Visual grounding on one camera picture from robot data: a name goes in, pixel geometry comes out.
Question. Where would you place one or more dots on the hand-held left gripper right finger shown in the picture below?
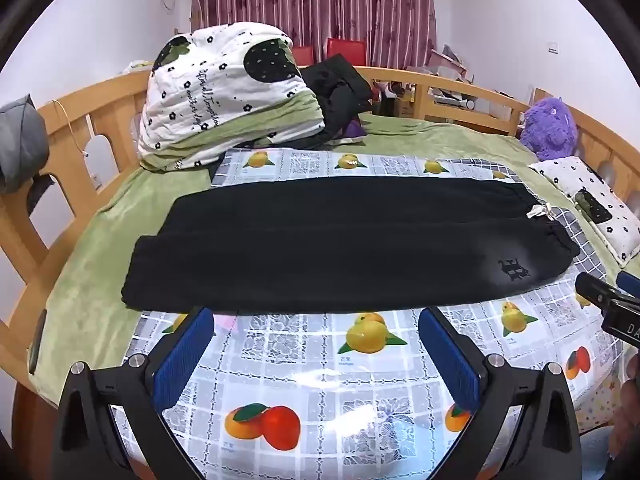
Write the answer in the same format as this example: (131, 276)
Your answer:
(450, 360)

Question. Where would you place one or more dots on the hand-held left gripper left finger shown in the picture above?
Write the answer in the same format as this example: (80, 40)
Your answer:
(182, 360)

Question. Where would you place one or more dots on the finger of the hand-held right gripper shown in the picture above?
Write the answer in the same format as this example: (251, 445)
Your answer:
(629, 281)
(595, 290)

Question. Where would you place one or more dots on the plain black pants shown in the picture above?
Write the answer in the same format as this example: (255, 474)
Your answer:
(325, 250)

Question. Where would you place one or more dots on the person's right hand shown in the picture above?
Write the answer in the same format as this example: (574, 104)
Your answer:
(629, 410)

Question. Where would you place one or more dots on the pink cloth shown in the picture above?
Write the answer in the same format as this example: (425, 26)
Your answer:
(225, 322)

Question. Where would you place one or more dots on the white flower print pillow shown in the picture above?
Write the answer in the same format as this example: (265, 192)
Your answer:
(600, 210)

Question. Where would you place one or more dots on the fruit print plastic tablecloth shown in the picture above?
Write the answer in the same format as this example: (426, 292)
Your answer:
(300, 385)

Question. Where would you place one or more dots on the green bed sheet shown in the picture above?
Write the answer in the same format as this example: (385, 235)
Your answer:
(90, 260)

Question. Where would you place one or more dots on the purple plush toy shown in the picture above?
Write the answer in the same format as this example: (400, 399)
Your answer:
(547, 127)

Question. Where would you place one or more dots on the purple cloth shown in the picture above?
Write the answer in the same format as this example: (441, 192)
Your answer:
(356, 130)

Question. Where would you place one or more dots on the brown cardboard box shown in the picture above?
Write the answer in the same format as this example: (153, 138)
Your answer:
(405, 106)

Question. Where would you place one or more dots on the pile of cardboard clutter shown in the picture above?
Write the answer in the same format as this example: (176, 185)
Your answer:
(450, 65)

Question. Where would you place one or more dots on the grey cloth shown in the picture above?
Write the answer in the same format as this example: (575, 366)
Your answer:
(20, 145)

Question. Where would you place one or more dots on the white flower print quilt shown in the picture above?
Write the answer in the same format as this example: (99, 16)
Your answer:
(215, 90)

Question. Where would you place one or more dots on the black jacket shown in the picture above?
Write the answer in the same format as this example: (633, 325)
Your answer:
(340, 90)

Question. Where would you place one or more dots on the red chair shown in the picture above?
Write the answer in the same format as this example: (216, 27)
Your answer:
(346, 49)
(302, 55)

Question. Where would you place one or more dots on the red patterned curtain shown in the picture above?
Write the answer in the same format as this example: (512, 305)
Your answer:
(310, 5)

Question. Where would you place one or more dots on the wooden bed frame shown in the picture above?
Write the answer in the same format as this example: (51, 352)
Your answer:
(65, 160)

